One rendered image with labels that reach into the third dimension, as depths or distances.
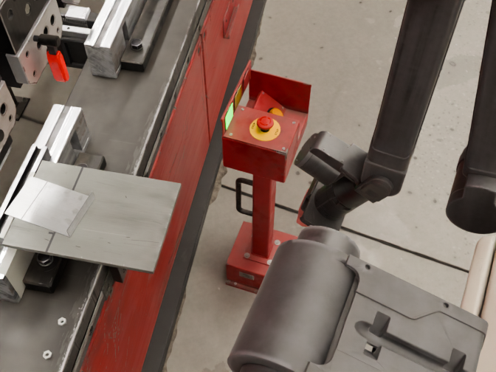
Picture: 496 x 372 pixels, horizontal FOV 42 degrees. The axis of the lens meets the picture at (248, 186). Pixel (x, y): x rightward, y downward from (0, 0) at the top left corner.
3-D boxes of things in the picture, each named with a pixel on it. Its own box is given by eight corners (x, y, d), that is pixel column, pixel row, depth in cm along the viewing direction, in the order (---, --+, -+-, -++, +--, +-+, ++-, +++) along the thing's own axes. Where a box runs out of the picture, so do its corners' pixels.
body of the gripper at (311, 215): (297, 221, 102) (320, 204, 96) (318, 173, 108) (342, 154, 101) (329, 243, 103) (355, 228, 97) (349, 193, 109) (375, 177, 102)
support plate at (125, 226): (153, 274, 106) (153, 271, 106) (3, 246, 109) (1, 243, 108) (181, 186, 116) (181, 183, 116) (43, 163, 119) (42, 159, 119)
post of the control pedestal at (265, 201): (267, 259, 206) (272, 156, 162) (251, 254, 207) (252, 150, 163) (272, 245, 209) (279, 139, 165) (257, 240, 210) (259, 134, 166)
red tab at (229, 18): (229, 39, 202) (229, 21, 196) (223, 38, 202) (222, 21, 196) (239, 7, 210) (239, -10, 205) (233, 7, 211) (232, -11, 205)
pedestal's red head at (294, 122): (284, 184, 157) (288, 136, 142) (222, 167, 160) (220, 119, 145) (307, 124, 168) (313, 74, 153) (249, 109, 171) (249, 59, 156)
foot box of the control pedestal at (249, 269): (297, 307, 210) (300, 291, 200) (224, 284, 214) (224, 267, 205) (314, 255, 221) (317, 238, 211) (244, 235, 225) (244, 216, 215)
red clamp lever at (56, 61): (69, 85, 108) (54, 41, 100) (46, 81, 109) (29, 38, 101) (72, 77, 109) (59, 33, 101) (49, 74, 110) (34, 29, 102)
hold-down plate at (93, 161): (54, 294, 117) (49, 286, 114) (26, 288, 117) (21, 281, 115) (107, 164, 134) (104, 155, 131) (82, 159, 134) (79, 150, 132)
